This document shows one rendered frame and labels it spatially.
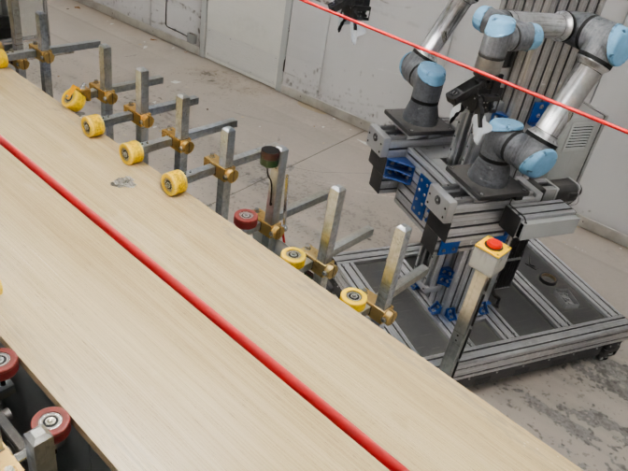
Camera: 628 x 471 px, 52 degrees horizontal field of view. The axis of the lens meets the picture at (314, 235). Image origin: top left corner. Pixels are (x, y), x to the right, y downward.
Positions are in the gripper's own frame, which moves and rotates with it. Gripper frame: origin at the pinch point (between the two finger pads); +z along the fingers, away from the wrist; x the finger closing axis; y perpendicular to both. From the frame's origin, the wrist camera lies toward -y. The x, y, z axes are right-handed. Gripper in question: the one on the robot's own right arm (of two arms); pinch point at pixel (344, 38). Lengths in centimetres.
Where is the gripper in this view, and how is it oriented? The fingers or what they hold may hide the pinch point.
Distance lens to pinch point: 266.8
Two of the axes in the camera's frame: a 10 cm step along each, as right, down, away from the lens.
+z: -1.5, 8.2, 5.6
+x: -3.8, -5.7, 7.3
